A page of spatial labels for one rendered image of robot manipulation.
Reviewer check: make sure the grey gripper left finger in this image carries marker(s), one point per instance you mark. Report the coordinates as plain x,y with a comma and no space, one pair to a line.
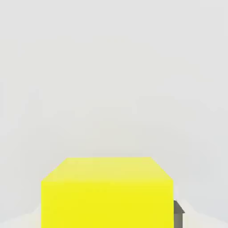
28,221

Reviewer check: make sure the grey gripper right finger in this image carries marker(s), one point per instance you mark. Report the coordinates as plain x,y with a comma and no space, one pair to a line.
178,219

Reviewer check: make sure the small yellow cube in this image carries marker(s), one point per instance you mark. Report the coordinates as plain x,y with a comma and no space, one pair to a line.
106,199

